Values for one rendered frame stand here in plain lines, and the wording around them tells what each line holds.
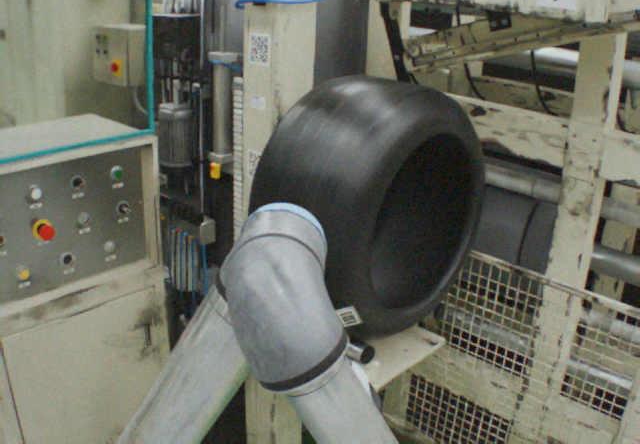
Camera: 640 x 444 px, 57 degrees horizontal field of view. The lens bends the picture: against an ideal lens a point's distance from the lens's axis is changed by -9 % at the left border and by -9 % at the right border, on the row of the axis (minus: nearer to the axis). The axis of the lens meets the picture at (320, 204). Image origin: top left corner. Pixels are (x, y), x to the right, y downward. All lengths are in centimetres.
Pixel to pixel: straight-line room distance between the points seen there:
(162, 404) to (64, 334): 84
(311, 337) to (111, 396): 130
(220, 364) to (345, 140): 53
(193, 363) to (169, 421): 11
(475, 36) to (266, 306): 109
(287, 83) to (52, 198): 65
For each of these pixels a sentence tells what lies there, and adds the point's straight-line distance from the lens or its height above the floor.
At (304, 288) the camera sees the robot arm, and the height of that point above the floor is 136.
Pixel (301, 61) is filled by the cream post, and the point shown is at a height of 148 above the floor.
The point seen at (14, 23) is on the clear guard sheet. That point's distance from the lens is 153.
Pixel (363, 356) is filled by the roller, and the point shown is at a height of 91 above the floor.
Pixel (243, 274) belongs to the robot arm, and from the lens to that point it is 71.
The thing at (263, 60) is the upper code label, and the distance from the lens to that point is 153.
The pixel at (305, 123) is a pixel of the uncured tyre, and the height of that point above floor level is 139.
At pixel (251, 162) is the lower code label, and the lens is 161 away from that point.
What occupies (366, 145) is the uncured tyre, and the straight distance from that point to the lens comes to 120.
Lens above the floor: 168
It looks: 20 degrees down
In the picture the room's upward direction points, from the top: 2 degrees clockwise
